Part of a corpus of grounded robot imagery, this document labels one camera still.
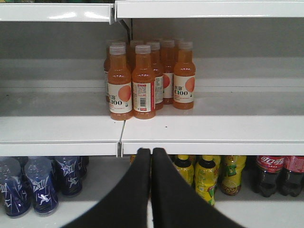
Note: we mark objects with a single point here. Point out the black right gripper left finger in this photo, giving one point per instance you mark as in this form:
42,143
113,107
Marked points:
125,206

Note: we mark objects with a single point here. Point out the white metal shelving unit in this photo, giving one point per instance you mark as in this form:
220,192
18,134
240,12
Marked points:
249,89

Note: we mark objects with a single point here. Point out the blue sports drink bottle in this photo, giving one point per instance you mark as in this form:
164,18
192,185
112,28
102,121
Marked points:
13,189
38,171
69,175

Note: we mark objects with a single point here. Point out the yellow lemon tea bottle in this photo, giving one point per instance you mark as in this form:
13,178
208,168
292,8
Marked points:
185,168
205,177
232,173

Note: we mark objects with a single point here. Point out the plastic cola bottle red label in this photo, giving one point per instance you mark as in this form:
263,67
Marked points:
292,175
266,172

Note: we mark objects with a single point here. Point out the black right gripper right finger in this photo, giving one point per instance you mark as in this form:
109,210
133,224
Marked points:
175,204

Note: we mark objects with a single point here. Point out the orange C100 drink bottle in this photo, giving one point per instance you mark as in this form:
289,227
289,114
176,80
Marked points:
143,79
184,77
119,84

